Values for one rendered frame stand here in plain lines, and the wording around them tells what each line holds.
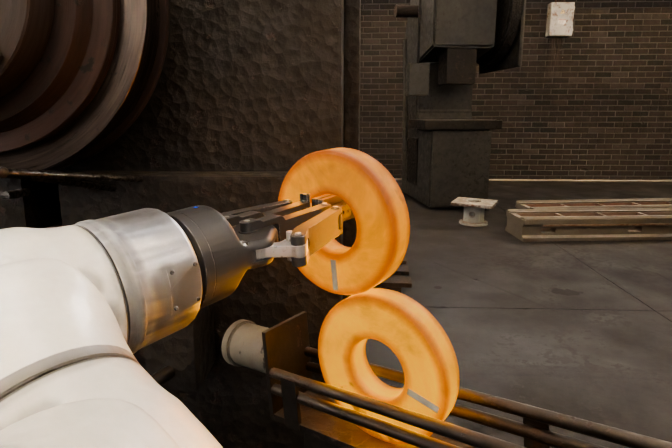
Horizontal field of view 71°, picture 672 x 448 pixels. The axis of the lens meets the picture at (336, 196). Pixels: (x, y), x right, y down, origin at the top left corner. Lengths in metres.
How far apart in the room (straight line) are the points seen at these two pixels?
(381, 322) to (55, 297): 0.31
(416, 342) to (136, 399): 0.30
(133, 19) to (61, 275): 0.47
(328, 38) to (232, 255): 0.50
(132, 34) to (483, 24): 4.41
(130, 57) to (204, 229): 0.39
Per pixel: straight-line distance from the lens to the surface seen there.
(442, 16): 4.79
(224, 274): 0.35
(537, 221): 3.85
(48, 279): 0.27
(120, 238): 0.31
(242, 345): 0.63
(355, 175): 0.46
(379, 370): 0.57
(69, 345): 0.24
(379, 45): 6.79
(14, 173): 0.68
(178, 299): 0.32
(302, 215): 0.42
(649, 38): 7.85
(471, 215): 4.23
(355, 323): 0.50
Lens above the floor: 0.97
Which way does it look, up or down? 10 degrees down
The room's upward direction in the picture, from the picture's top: straight up
